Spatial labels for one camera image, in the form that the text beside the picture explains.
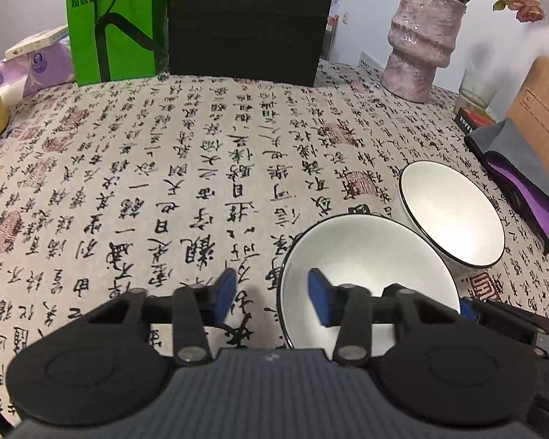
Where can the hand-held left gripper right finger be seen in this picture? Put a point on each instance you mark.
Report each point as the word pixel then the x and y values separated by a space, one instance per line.
pixel 320 295

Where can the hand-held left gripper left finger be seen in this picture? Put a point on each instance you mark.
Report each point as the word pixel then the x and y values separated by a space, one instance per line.
pixel 226 292

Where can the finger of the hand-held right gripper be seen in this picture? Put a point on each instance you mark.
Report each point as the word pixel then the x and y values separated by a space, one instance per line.
pixel 508 314

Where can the white bowl black rim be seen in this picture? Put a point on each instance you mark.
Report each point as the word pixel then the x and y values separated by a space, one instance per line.
pixel 361 256
pixel 448 210

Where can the grey purple pouch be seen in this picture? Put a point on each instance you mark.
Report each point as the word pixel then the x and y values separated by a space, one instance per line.
pixel 521 183

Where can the calligraphy print tablecloth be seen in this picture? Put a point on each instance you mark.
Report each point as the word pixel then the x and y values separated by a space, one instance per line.
pixel 164 169

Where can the pink hard case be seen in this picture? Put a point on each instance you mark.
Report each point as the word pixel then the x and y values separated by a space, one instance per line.
pixel 544 123

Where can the red black small box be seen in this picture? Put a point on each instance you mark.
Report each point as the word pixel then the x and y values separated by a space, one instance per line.
pixel 469 121

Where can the clear drinking glass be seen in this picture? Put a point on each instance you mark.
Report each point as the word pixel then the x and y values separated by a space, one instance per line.
pixel 476 96

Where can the black paper bag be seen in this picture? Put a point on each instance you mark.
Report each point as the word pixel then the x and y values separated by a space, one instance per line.
pixel 247 23

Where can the pink textured vase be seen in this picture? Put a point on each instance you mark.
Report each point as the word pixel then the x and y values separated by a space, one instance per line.
pixel 421 41

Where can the green paper bag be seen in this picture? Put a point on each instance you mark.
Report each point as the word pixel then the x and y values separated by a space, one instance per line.
pixel 80 45

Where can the purple tissue pack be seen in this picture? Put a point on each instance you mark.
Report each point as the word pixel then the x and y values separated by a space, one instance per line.
pixel 41 68

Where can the flat white box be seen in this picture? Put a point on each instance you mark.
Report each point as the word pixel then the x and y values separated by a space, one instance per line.
pixel 36 43

